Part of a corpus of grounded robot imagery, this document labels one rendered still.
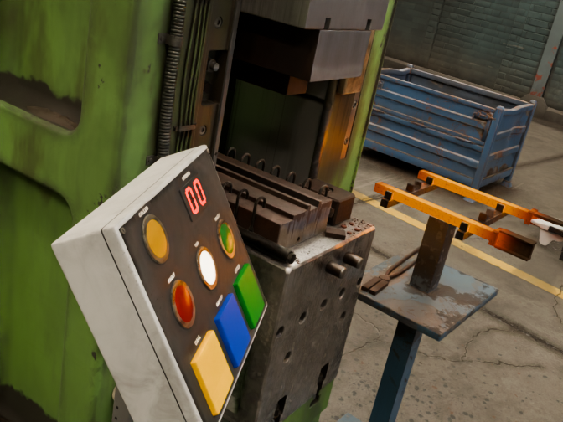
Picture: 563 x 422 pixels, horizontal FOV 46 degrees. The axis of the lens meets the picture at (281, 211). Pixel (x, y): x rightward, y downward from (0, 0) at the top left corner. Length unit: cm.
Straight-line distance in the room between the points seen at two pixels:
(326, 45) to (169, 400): 73
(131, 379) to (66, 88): 67
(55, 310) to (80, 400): 20
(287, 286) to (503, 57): 832
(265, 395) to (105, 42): 80
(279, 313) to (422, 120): 395
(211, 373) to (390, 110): 459
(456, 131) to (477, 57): 466
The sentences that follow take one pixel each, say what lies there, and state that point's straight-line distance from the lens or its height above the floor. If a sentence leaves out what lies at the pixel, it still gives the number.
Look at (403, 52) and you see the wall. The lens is 1027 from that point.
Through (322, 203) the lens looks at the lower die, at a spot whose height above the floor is 99.
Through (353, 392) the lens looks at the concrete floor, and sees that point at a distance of 260.
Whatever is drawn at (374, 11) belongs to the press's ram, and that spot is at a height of 140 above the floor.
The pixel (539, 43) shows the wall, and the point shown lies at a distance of 930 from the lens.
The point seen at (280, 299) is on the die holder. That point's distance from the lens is 133.
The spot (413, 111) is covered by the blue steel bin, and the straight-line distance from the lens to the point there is 521.
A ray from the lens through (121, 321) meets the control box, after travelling 74.
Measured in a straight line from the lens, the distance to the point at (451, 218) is 165.
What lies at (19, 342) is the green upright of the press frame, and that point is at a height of 57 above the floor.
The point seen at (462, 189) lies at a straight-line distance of 189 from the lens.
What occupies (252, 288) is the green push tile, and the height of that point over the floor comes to 102.
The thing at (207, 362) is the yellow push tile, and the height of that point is 103.
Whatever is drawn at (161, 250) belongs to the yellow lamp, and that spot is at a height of 115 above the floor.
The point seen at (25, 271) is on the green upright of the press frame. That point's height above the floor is 75.
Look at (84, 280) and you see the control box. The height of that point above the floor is 113.
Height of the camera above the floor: 150
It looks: 22 degrees down
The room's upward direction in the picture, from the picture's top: 11 degrees clockwise
